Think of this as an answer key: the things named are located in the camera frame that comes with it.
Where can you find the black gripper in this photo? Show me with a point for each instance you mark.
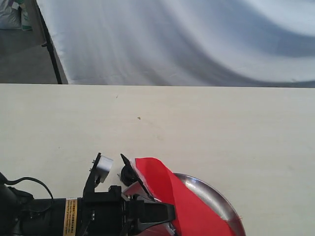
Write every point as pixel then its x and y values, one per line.
pixel 112 213

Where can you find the red flag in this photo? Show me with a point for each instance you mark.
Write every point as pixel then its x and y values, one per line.
pixel 193 216

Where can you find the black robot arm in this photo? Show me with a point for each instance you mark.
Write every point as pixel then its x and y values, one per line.
pixel 23 215

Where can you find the black round flag base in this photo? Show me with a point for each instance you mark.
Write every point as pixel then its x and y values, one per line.
pixel 128 176

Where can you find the round steel plate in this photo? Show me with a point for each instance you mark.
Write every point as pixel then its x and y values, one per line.
pixel 209 195

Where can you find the white backdrop cloth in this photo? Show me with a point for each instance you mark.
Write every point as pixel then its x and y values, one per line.
pixel 237 43

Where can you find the white sack in background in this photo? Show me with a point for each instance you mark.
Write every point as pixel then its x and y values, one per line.
pixel 13 15

